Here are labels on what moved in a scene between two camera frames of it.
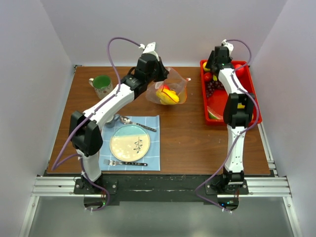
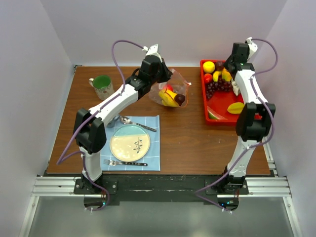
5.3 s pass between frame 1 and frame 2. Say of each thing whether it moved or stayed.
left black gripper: stayed
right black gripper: moved
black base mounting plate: stayed
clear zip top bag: stayed
